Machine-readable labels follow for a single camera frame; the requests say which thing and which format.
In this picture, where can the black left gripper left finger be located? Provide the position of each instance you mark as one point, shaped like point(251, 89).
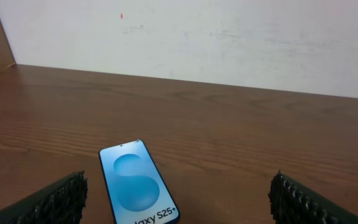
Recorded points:
point(60, 202)

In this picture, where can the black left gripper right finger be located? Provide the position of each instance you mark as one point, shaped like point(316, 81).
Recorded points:
point(293, 203)

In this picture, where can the blue Galaxy smartphone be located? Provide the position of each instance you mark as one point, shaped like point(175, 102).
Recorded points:
point(137, 193)

